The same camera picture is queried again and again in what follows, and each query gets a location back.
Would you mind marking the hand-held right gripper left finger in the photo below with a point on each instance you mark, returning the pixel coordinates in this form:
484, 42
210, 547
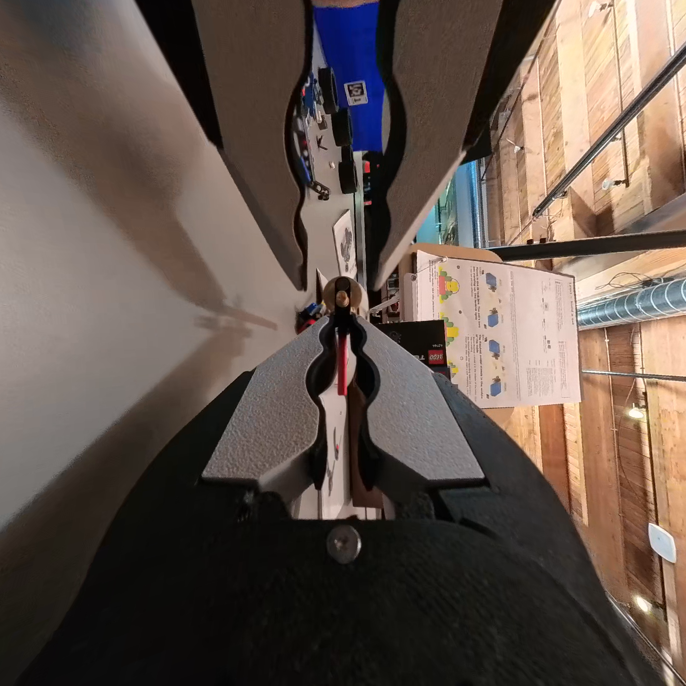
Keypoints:
257, 429

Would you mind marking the small car cover booklet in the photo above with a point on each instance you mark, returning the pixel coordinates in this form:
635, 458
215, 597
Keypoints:
345, 241

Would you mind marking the instruction poster board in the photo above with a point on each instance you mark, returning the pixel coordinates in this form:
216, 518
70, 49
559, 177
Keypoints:
525, 332

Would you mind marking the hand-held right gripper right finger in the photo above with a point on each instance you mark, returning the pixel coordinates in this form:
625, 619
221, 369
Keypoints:
423, 429

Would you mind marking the grey beam yellow axle assembly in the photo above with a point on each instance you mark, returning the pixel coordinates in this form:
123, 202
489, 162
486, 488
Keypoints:
310, 316

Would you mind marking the pile of lego pieces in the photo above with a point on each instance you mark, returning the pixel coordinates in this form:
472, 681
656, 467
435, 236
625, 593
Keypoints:
308, 166

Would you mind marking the black pole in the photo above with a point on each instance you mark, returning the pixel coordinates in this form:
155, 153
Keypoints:
589, 246

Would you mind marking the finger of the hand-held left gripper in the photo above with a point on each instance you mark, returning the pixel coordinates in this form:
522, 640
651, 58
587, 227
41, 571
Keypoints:
252, 80
445, 80

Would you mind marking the lego set box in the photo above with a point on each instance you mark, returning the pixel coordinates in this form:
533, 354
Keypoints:
412, 343

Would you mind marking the metal air duct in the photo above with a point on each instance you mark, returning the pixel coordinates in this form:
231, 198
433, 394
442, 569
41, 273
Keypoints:
643, 300

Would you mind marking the tan gear red axle assembly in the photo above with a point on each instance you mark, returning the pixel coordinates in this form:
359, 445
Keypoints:
343, 364

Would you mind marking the blue plastic bin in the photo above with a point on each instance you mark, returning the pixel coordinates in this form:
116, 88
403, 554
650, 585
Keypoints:
364, 53

